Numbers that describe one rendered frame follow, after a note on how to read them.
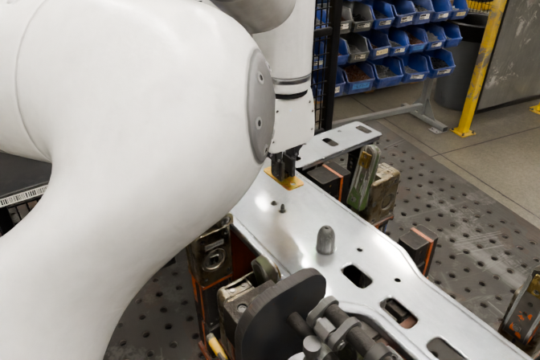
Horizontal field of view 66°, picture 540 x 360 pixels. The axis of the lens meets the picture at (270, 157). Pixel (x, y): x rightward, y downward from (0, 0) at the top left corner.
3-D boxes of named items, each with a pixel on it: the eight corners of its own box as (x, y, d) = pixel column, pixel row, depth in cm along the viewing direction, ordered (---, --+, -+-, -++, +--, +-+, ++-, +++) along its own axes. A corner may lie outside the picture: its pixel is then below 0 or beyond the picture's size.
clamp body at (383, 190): (390, 289, 104) (416, 173, 86) (357, 312, 98) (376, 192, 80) (364, 267, 110) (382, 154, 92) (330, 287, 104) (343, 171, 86)
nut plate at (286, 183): (304, 184, 76) (305, 178, 75) (288, 191, 74) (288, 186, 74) (278, 164, 82) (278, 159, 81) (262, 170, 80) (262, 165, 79)
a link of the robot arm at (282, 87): (277, 83, 62) (276, 102, 64) (322, 72, 66) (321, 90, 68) (247, 68, 68) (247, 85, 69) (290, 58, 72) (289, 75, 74)
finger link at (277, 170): (270, 154, 71) (270, 186, 75) (285, 149, 73) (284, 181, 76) (259, 147, 74) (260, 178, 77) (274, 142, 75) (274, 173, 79)
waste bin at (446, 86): (501, 108, 362) (528, 22, 324) (457, 118, 344) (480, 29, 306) (456, 87, 401) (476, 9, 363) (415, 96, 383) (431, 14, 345)
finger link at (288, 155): (292, 146, 74) (292, 177, 77) (307, 141, 75) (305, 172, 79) (282, 139, 76) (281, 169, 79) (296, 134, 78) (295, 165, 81)
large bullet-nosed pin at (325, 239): (337, 255, 74) (340, 227, 70) (323, 263, 72) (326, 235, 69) (325, 246, 76) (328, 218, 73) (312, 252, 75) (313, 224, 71)
